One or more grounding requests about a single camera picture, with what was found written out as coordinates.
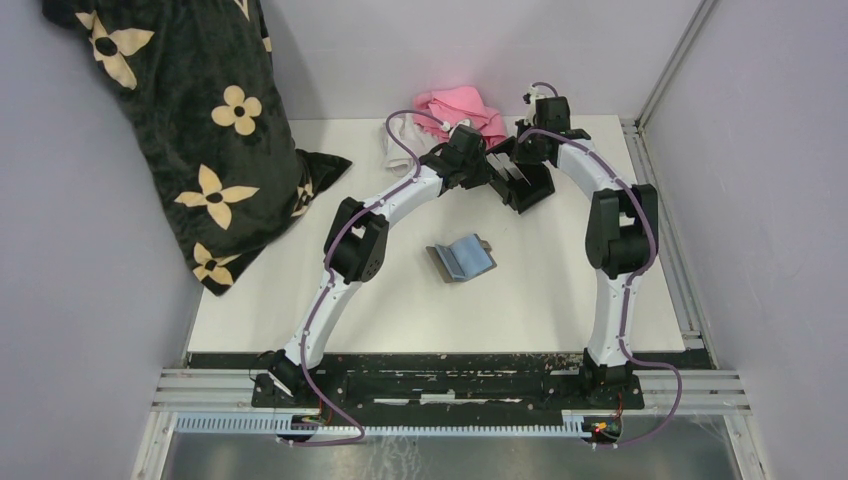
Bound pink cloth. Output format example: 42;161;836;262
413;86;508;147

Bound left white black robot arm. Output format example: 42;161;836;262
268;124;490;407

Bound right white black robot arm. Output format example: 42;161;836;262
513;92;659;408

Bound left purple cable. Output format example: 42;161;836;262
299;109;458;448

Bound aluminium rail frame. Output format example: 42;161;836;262
132;367;764;479

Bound purple cable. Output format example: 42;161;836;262
299;109;458;448
516;81;684;450

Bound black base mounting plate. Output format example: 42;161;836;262
248;352;645;428

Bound white cards in box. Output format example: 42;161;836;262
495;153;529;183

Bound grey leather card holder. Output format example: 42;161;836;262
425;234;497;284

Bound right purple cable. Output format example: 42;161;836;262
516;81;684;450

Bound blue slotted cable duct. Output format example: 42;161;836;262
173;413;591;439

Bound black plastic card box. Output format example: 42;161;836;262
486;137;555;215

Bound white cloth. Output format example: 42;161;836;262
379;113;439;177

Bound corner aluminium post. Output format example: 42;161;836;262
621;0;719;352

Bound black floral blanket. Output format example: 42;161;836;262
41;1;351;296

